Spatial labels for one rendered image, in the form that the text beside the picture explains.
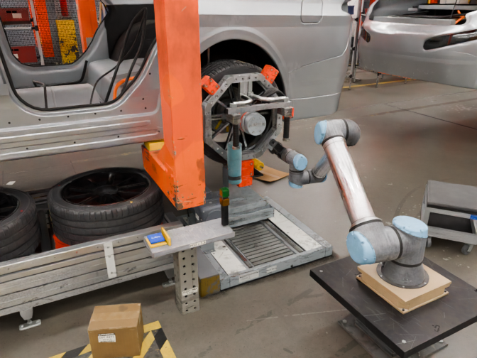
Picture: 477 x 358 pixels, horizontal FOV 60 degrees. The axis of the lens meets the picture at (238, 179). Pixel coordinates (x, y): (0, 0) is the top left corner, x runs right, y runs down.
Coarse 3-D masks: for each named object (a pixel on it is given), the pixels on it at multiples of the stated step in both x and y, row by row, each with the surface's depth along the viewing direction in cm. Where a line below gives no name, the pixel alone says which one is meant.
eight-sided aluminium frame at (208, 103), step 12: (228, 84) 243; (264, 84) 255; (216, 96) 244; (276, 96) 262; (204, 108) 242; (276, 108) 266; (204, 120) 246; (276, 120) 269; (204, 132) 249; (276, 132) 271; (216, 144) 254; (264, 144) 271; (252, 156) 270
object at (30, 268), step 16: (160, 224) 229; (176, 224) 229; (96, 240) 214; (112, 240) 214; (128, 240) 219; (32, 256) 201; (48, 256) 202; (64, 256) 205; (80, 256) 210; (96, 256) 213; (112, 256) 217; (0, 272) 194; (16, 272) 198; (32, 272) 201; (48, 272) 204; (64, 272) 208; (112, 272) 220; (0, 288) 196
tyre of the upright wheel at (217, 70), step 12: (216, 60) 265; (228, 60) 261; (204, 72) 254; (216, 72) 247; (228, 72) 250; (240, 72) 254; (252, 72) 257; (204, 96) 248; (204, 144) 260; (216, 156) 267
